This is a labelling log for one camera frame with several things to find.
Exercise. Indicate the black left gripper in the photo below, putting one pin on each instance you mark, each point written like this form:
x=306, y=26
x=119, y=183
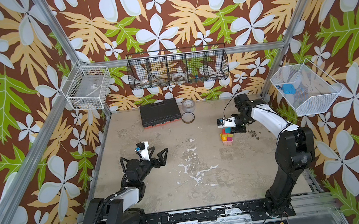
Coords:
x=161, y=162

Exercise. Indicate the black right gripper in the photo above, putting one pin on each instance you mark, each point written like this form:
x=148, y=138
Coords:
x=235, y=127

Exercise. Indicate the teal triangular block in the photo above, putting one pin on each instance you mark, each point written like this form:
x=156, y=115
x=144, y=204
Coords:
x=228, y=130

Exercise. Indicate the pink rectangular block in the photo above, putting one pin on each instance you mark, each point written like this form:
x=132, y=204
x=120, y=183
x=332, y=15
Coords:
x=228, y=143

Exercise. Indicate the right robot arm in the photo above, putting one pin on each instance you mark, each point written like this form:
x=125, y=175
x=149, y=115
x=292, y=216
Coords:
x=294, y=151

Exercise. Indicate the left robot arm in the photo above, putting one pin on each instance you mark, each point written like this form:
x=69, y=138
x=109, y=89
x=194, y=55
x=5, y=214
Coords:
x=117, y=208

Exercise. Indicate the black red tool case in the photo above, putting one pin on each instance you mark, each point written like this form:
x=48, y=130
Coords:
x=159, y=113

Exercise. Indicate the brown tape roll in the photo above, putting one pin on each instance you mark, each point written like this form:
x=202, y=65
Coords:
x=188, y=117

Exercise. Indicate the clear tape roll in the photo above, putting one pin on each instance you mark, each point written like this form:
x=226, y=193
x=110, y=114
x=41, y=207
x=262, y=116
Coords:
x=188, y=105

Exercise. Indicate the blue object in basket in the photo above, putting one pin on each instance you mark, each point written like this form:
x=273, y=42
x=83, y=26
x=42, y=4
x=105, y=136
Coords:
x=287, y=89

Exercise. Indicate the white tape roll in basket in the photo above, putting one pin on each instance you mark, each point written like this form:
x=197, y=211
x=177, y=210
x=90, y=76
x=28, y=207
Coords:
x=180, y=76

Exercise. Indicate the white mesh basket right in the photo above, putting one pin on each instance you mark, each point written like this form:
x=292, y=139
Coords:
x=316, y=90

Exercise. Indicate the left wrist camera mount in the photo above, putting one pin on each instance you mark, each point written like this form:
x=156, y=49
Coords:
x=142, y=151

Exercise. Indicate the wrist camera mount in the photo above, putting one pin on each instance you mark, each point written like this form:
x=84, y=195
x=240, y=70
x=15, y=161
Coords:
x=142, y=151
x=226, y=122

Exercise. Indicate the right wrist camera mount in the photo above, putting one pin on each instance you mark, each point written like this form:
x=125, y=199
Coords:
x=226, y=122

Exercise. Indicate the black wire wall basket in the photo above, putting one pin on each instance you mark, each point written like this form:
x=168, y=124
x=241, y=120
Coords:
x=200, y=64

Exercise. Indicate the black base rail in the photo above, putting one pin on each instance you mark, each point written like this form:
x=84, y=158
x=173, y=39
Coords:
x=255, y=209

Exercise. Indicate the white wire basket left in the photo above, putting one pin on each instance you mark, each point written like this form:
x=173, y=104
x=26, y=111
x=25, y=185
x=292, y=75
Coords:
x=86, y=87

